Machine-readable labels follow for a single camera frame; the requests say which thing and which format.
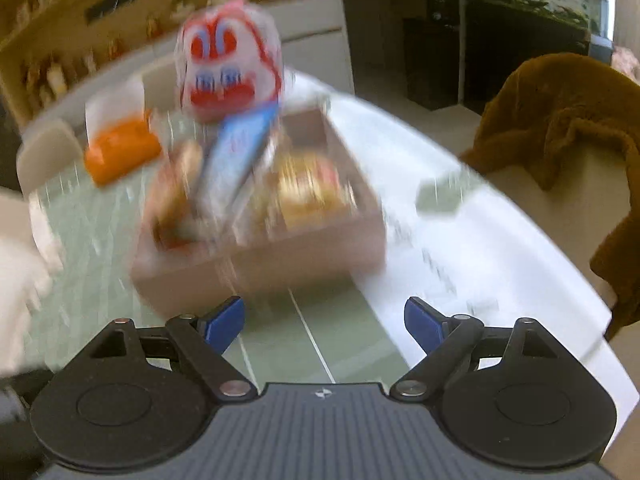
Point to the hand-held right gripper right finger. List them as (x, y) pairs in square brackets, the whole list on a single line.
[(425, 321)]

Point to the rabbit print plastic bag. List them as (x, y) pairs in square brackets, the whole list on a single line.
[(225, 70)]

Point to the cream chair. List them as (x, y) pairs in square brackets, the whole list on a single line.
[(45, 155)]

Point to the yellow snack packet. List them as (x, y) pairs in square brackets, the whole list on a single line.
[(310, 185)]

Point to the blue and white snack packet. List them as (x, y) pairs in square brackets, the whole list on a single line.
[(235, 155)]

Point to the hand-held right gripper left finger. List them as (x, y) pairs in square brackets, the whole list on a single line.
[(225, 320)]

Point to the glass fish tank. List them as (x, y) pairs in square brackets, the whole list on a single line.
[(525, 35)]

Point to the brown cloth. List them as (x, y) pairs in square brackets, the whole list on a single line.
[(550, 120)]

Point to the green checked tablecloth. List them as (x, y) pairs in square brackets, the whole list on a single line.
[(280, 340)]

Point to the orange tissue box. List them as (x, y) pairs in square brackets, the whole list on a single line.
[(122, 152)]

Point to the black appliance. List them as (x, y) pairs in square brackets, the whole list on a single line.
[(432, 50)]

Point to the round bread clear packet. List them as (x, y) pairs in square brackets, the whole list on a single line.
[(182, 165)]

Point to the pink cardboard box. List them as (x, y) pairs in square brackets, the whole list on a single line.
[(260, 270)]

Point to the wooden shelf unit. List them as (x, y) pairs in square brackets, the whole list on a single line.
[(60, 25)]

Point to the cream printed paper bag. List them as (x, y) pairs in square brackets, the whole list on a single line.
[(20, 270)]

